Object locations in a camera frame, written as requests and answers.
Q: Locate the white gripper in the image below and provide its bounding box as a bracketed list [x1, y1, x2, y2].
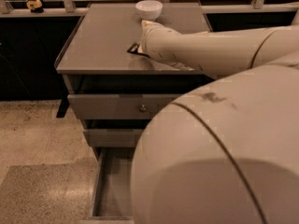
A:
[137, 20, 181, 60]

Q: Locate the black rxbar chocolate wrapper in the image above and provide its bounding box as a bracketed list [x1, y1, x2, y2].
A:
[127, 43, 148, 57]

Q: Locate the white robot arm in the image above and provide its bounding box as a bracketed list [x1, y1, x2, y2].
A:
[131, 21, 299, 224]

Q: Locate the grey drawer cabinet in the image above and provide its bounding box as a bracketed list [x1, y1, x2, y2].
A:
[53, 1, 216, 224]

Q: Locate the top grey drawer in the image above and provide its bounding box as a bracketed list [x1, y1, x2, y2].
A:
[68, 94, 179, 119]

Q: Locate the brass top drawer knob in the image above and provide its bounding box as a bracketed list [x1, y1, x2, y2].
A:
[139, 105, 148, 113]

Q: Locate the middle grey drawer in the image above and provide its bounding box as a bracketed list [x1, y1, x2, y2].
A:
[83, 129, 143, 147]

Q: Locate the bottom grey open drawer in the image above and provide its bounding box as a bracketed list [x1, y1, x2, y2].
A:
[79, 147, 135, 224]

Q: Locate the white ceramic bowl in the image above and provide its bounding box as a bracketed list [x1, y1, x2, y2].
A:
[135, 0, 163, 21]

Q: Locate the small yellow black object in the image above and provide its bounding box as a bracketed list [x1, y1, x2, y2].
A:
[26, 0, 44, 13]

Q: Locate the white slanted post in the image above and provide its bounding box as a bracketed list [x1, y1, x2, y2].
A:
[291, 9, 299, 25]

